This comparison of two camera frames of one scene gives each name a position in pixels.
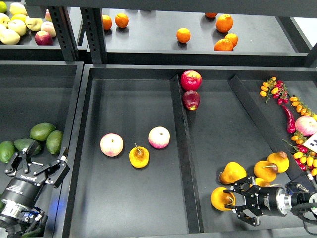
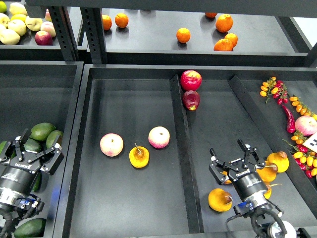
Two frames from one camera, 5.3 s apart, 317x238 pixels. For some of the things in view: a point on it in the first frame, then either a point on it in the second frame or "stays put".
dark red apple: [191, 99] stays put
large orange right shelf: [224, 23] stays put
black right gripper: [270, 201] -> [242, 174]
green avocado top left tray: [40, 132] stays put
